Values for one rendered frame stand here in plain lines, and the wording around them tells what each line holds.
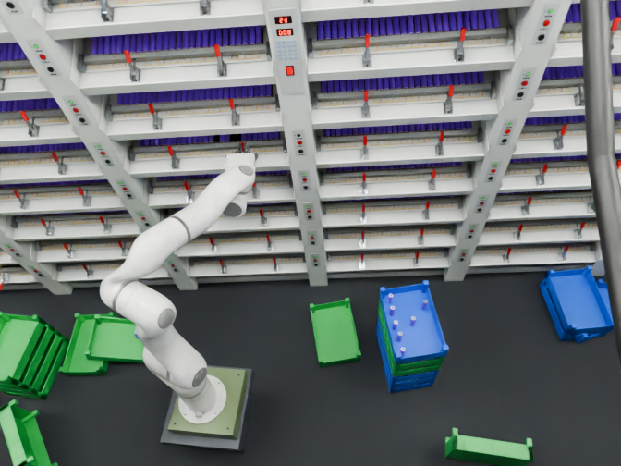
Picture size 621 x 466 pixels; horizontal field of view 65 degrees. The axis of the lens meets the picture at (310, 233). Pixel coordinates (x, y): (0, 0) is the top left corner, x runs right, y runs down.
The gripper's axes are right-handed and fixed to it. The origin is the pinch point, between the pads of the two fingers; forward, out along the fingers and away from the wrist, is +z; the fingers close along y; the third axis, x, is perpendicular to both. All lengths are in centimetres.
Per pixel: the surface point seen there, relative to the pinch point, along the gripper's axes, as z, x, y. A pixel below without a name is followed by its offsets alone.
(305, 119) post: -4.3, 13.3, 23.5
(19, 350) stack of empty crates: -29, -85, -115
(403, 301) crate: -21, -67, 58
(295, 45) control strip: -9.6, 40.9, 23.0
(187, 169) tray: -0.2, -8.0, -22.4
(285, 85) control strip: -7.2, 27.6, 18.5
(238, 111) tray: 1.3, 14.4, 1.0
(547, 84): 2, 17, 101
